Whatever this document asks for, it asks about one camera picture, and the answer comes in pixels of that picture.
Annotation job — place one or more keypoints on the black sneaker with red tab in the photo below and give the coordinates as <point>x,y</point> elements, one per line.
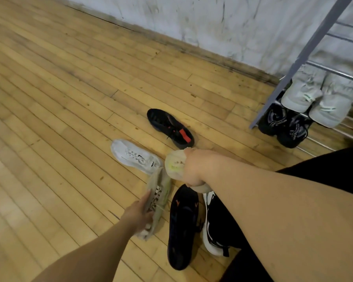
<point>170,127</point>

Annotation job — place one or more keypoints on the person's left forearm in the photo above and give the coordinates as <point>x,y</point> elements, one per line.
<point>88,255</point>

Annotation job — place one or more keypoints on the black and white sneaker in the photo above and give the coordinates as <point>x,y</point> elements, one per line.
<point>211,232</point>

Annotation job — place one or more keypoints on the metal shoe rack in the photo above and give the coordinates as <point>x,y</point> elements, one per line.
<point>317,35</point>

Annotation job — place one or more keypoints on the light grey sneaker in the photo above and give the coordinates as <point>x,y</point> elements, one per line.
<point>300,95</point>
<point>331,110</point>

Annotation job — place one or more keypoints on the black sneaker with white print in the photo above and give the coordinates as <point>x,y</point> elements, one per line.
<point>272,120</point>
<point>294,132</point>

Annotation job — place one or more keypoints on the person's right fingers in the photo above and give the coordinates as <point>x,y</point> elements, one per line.
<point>192,181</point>

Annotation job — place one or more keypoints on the person's right forearm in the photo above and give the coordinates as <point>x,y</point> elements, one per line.
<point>282,220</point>

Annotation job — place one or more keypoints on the dark sneaker with orange marks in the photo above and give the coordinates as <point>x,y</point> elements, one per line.
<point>182,229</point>

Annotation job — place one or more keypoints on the person's left hand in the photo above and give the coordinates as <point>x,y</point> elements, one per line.
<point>135,215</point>

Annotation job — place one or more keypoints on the person's left thumb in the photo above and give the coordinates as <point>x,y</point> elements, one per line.
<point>144,200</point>

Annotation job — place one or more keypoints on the person's right hand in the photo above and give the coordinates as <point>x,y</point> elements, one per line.
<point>198,167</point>

